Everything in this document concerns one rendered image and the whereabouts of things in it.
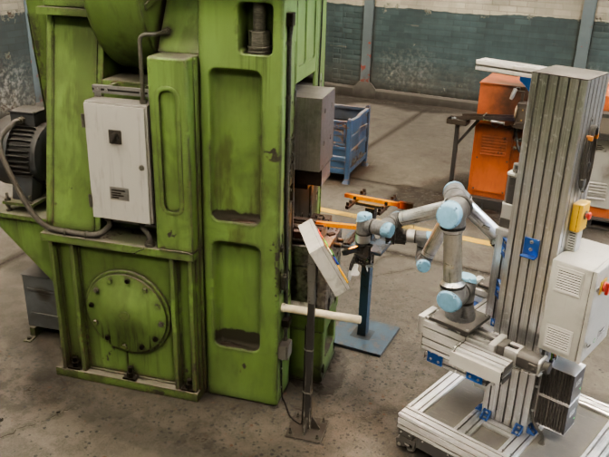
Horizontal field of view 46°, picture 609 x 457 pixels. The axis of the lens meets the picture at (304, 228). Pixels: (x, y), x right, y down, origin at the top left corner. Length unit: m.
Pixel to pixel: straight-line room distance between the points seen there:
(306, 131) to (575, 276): 1.52
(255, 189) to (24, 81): 6.94
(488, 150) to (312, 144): 3.74
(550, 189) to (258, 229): 1.47
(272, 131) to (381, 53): 8.33
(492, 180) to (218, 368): 4.03
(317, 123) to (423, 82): 7.96
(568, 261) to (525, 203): 0.32
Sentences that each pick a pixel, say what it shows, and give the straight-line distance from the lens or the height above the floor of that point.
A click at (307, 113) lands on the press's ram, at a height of 1.68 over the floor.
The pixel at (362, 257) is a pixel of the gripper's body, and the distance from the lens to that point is 3.58.
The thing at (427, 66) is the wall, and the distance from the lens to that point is 11.62.
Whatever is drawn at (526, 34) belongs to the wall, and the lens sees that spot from 11.22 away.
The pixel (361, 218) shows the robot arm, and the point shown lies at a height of 1.27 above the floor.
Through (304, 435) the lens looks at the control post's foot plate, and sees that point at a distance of 4.08.
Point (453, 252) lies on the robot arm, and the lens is 3.34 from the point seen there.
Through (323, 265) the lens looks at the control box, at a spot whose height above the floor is 1.10.
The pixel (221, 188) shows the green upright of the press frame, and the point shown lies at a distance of 3.83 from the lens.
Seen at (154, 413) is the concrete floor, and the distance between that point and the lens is 4.30.
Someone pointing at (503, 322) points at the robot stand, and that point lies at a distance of 3.71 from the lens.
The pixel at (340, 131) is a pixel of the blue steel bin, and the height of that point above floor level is 0.57.
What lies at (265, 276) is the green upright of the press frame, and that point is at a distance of 3.87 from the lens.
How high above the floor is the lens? 2.58
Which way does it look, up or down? 23 degrees down
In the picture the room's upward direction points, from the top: 2 degrees clockwise
